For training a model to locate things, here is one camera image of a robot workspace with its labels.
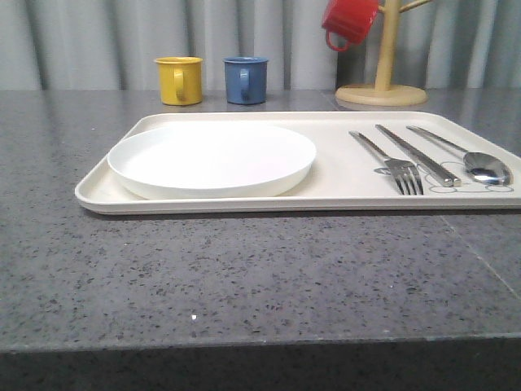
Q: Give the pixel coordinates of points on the grey curtain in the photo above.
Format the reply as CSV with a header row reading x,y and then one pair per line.
x,y
112,45

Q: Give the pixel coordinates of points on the cream rabbit serving tray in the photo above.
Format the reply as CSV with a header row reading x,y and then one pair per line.
x,y
344,176

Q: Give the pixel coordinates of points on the red mug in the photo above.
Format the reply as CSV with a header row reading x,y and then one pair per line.
x,y
348,22

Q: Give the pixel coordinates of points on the wooden mug tree stand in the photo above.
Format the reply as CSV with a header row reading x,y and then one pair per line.
x,y
382,92

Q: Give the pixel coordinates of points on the silver fork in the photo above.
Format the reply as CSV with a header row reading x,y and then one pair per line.
x,y
404,172

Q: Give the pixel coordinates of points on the white round plate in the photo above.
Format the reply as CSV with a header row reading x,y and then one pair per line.
x,y
212,160

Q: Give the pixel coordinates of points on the yellow mug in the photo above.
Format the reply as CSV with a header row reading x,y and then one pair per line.
x,y
180,80

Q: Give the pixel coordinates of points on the blue mug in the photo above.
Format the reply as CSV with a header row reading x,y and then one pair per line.
x,y
245,79

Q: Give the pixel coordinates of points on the silver spoon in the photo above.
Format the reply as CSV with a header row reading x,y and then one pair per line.
x,y
480,166

